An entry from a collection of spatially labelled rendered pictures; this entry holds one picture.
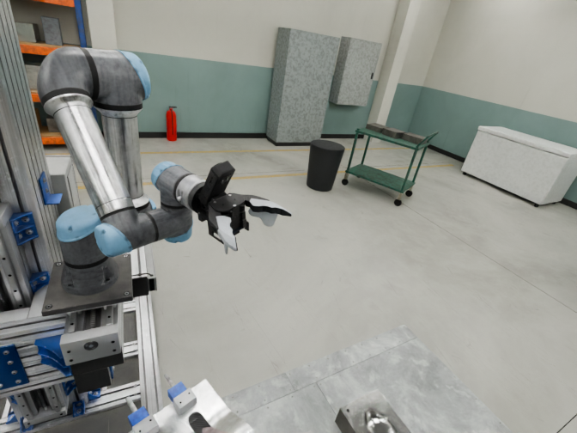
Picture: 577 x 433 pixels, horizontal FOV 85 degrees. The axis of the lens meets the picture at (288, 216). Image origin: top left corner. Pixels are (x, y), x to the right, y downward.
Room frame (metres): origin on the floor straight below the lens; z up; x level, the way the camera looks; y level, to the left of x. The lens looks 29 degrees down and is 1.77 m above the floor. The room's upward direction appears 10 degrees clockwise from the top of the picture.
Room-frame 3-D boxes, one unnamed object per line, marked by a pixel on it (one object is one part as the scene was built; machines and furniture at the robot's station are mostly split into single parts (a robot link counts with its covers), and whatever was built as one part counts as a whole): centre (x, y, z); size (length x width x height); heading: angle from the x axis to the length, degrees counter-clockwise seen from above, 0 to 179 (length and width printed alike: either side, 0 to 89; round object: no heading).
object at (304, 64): (6.34, 0.18, 0.97); 1.00 x 0.47 x 1.95; 123
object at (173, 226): (0.66, 0.29, 1.34); 0.11 x 0.08 x 0.11; 145
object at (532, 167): (5.74, -3.91, 0.47); 1.52 x 0.77 x 0.94; 33
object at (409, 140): (4.49, -1.26, 0.50); 0.98 x 0.55 x 1.01; 58
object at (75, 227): (0.73, 0.57, 1.20); 0.13 x 0.12 x 0.14; 145
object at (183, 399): (0.53, 0.23, 0.85); 0.13 x 0.05 x 0.05; 50
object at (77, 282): (0.72, 0.57, 1.09); 0.15 x 0.15 x 0.10
